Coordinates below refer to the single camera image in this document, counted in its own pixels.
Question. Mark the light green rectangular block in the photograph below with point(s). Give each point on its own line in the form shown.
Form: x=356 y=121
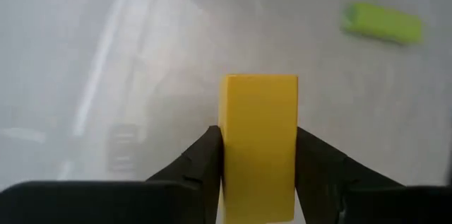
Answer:
x=383 y=23

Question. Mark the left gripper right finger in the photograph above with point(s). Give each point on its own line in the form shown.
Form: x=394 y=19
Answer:
x=318 y=167

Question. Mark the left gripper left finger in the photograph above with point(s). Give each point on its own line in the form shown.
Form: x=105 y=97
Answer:
x=208 y=160

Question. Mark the white table sheet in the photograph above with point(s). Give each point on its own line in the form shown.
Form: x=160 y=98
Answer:
x=106 y=40

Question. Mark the long yellow rectangular block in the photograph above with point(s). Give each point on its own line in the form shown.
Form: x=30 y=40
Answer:
x=259 y=139

